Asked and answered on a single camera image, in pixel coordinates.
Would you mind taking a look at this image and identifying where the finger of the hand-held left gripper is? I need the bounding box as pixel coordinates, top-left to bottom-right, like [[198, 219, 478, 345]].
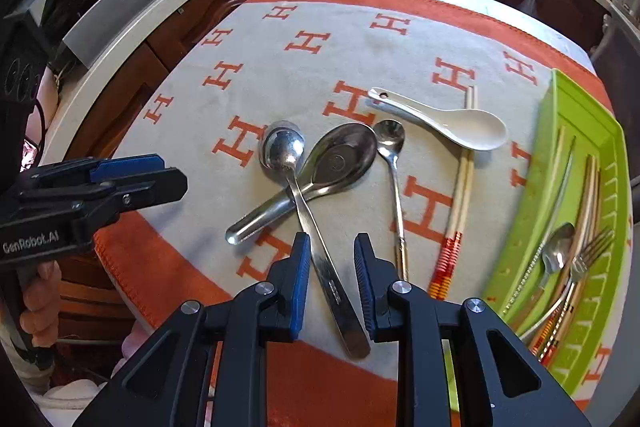
[[19, 167, 189, 229], [30, 154, 167, 188]]

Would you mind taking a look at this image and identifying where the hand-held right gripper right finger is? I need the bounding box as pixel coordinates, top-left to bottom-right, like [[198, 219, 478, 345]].
[[353, 233, 593, 427]]

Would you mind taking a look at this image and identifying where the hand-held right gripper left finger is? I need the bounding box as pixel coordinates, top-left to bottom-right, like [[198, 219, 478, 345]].
[[72, 232, 312, 427]]

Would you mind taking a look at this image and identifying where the large metal spoon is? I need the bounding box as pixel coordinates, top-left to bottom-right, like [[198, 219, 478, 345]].
[[258, 120, 372, 361]]

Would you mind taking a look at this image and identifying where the silver twisted metal chopstick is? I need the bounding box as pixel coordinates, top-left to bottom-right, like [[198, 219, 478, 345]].
[[501, 137, 577, 315]]

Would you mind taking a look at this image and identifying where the green plastic tray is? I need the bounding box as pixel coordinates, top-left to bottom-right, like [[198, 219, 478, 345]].
[[482, 69, 633, 398]]

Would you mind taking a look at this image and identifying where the person's left hand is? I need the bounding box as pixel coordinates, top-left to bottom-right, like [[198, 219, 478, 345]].
[[20, 259, 63, 349]]

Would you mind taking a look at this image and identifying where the metal soup spoon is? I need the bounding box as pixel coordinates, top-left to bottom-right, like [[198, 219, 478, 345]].
[[225, 123, 379, 246]]

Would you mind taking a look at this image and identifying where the beige chopstick with striped end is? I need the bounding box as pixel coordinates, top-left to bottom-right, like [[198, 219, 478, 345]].
[[429, 87, 473, 300], [537, 279, 588, 364], [437, 87, 479, 304]]

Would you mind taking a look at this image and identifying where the light pink clothing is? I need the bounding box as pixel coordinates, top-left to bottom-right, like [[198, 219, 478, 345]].
[[40, 317, 151, 413]]

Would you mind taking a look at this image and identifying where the beige blanket with orange print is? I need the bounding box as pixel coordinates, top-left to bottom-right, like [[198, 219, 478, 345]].
[[95, 0, 618, 427]]

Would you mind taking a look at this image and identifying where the white ceramic spoon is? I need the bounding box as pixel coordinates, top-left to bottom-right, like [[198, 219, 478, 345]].
[[367, 87, 508, 152]]

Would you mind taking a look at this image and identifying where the metal fork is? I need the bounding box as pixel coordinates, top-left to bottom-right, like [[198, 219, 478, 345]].
[[519, 227, 615, 342]]

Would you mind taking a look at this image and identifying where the light brown wooden chopstick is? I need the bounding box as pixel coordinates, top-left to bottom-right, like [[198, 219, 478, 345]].
[[562, 155, 600, 308]]

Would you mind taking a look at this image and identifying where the small long-handled metal spoon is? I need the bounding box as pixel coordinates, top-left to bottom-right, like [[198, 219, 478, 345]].
[[373, 119, 410, 284]]

